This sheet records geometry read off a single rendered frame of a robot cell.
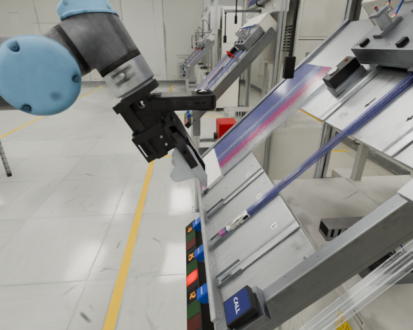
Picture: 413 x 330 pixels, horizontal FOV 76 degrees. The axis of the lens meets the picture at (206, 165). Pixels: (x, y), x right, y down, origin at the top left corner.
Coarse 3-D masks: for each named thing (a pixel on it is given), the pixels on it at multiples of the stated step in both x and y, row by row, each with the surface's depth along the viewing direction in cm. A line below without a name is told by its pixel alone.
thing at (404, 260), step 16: (400, 256) 23; (384, 272) 23; (400, 272) 23; (352, 288) 24; (368, 288) 23; (384, 288) 23; (336, 304) 24; (352, 304) 24; (320, 320) 25; (336, 320) 24
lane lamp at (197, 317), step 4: (200, 312) 51; (196, 316) 51; (200, 316) 50; (188, 320) 52; (192, 320) 51; (196, 320) 50; (200, 320) 49; (188, 324) 51; (192, 324) 50; (196, 324) 49; (200, 324) 49; (188, 328) 50; (192, 328) 50; (196, 328) 49
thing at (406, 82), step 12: (408, 84) 48; (384, 96) 50; (396, 96) 49; (372, 108) 50; (360, 120) 51; (348, 132) 51; (336, 144) 52; (312, 156) 54; (300, 168) 54; (288, 180) 55; (276, 192) 56; (252, 204) 58
